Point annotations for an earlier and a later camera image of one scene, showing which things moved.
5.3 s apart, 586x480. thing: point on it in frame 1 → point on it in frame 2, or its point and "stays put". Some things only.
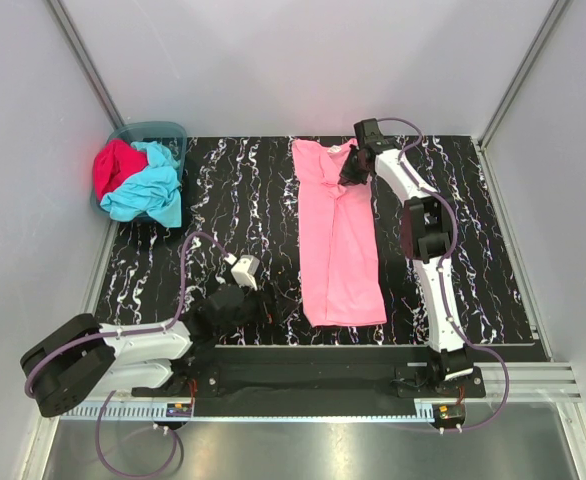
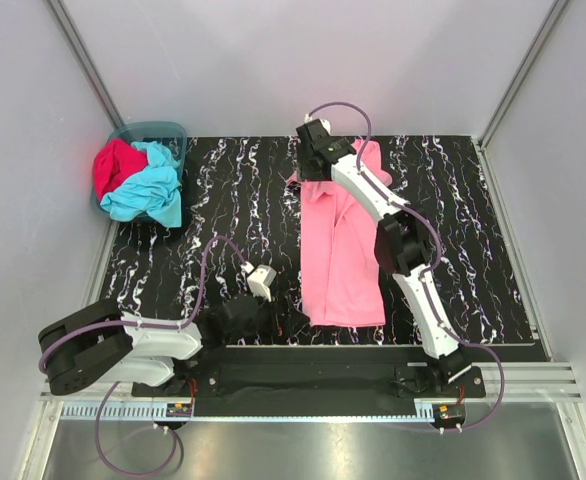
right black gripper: [346, 177] → [304, 174]
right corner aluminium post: [554, 15] stays put
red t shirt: [114, 163] stays put
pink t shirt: [339, 256] stays put
